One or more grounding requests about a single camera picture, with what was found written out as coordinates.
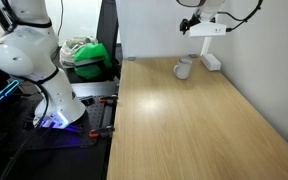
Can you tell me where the white ceramic mug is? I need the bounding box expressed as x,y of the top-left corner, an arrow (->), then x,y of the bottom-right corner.
173,57 -> 194,80

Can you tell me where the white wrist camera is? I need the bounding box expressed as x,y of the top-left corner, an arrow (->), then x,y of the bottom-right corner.
188,22 -> 227,38

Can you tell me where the black box with cyan lights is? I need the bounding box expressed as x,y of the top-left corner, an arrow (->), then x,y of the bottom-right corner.
0,79 -> 21,116

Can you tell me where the black floor cable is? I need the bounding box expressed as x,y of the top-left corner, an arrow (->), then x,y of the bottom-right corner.
0,83 -> 50,180

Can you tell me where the black orange bar clamp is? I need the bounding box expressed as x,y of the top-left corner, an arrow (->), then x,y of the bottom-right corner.
88,125 -> 116,139
98,94 -> 119,105

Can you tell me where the green plastic bag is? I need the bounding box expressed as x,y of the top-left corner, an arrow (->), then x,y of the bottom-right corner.
73,42 -> 113,80

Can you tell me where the white plastic bag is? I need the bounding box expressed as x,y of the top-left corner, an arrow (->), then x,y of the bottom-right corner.
59,35 -> 99,70

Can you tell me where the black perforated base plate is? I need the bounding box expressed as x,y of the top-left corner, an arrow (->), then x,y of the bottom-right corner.
17,95 -> 118,148

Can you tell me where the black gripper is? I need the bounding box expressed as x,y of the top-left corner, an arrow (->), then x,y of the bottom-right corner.
179,11 -> 203,36

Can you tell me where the white power strip box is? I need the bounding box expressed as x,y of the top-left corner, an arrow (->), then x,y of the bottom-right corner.
200,53 -> 222,72

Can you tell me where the black upright panel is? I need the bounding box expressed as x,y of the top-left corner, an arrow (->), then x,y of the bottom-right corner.
95,0 -> 122,81

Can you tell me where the white partition panel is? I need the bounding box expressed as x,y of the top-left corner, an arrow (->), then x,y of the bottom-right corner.
115,0 -> 218,60

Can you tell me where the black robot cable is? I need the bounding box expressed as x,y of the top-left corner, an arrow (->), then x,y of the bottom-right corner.
217,0 -> 264,33

